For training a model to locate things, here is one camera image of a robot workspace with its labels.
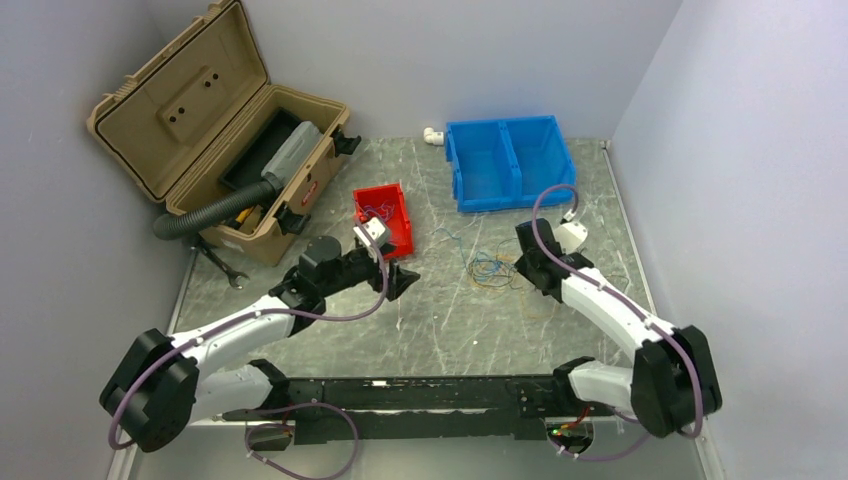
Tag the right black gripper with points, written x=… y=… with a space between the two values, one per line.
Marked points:
x=522 y=266

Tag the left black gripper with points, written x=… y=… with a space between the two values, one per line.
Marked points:
x=396 y=274

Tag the white pipe elbow fitting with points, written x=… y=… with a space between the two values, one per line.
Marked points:
x=433 y=137

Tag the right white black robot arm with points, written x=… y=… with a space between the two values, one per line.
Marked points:
x=671 y=382

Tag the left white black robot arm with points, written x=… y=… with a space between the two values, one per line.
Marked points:
x=165 y=383

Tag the red plastic bin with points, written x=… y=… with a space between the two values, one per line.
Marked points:
x=388 y=203

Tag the blue divided plastic bin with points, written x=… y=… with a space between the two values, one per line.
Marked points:
x=502 y=164

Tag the black metal wrench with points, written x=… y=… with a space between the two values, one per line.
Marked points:
x=234 y=277

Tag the grey canister in toolbox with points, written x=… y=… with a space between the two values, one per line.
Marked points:
x=289 y=157

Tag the tan open toolbox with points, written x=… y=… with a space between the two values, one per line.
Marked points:
x=192 y=111

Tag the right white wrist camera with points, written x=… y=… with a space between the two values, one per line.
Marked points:
x=570 y=234

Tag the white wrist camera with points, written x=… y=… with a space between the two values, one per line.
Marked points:
x=372 y=232
x=570 y=234

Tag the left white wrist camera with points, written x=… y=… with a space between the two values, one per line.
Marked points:
x=372 y=232

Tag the black aluminium base frame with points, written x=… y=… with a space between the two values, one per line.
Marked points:
x=523 y=407

